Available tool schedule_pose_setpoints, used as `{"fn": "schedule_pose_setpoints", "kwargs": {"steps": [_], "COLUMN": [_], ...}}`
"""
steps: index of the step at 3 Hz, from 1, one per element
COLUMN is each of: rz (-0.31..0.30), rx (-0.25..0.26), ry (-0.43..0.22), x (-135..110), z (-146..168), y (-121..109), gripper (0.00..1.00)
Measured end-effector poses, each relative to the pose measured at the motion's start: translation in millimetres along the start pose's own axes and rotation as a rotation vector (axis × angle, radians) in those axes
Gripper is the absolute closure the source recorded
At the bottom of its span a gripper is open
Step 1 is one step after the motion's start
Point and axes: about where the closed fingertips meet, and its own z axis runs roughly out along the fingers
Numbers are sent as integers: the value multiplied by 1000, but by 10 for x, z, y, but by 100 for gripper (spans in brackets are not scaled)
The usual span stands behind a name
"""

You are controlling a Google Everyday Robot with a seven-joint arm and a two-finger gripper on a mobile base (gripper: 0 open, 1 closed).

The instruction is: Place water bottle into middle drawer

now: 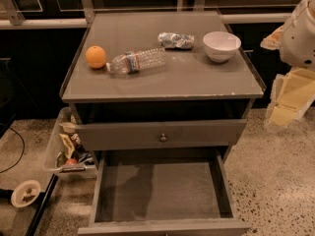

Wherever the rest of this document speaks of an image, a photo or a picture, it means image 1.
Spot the red round item in bin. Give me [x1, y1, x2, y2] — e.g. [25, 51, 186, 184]
[65, 158, 78, 165]

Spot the clear plastic water bottle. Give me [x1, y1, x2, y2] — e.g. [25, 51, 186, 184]
[106, 47, 166, 75]

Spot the black floor cable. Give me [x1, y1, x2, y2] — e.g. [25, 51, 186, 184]
[0, 122, 27, 175]

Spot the black floor bar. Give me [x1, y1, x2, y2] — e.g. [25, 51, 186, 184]
[25, 174, 59, 236]

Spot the grey drawer cabinet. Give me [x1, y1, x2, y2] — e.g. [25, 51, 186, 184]
[59, 10, 267, 236]

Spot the white ceramic bowl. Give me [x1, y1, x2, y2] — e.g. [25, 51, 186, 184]
[203, 31, 241, 63]

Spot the round brass drawer knob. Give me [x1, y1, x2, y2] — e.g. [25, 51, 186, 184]
[159, 134, 167, 143]

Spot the grey metal railing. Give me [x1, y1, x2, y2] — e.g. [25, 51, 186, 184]
[0, 0, 301, 29]

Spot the open grey middle drawer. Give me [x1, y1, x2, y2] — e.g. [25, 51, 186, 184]
[78, 148, 251, 236]

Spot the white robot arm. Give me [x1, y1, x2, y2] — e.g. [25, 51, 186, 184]
[260, 0, 315, 132]

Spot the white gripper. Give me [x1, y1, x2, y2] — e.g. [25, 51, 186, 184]
[260, 4, 315, 127]

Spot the closed grey upper drawer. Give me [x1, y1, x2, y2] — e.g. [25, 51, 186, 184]
[76, 119, 246, 150]

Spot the orange fruit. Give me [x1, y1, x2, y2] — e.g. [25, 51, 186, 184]
[86, 45, 106, 69]

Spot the yellow snack packet in bin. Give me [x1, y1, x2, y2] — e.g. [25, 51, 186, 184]
[60, 134, 75, 158]

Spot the clear plastic storage bin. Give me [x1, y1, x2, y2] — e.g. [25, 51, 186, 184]
[43, 107, 97, 181]

